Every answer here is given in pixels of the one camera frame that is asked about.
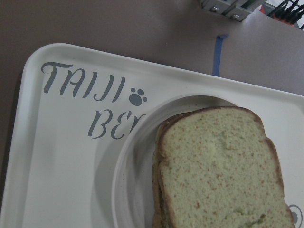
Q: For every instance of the aluminium frame post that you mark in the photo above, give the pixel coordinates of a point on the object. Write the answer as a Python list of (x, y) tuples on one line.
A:
[(234, 9)]

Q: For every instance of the cream bear tray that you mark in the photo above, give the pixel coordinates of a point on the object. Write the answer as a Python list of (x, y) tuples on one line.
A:
[(76, 108)]

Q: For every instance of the bread slice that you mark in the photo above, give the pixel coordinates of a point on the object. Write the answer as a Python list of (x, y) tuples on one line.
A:
[(218, 169), (161, 217)]

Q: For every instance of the white round plate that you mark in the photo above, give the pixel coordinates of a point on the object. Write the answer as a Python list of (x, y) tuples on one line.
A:
[(132, 195)]

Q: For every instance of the orange black usb hub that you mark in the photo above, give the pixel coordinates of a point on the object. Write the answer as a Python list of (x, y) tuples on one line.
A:
[(287, 11)]

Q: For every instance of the bread slice under egg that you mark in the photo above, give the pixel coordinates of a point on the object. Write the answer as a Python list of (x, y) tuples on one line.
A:
[(161, 217)]

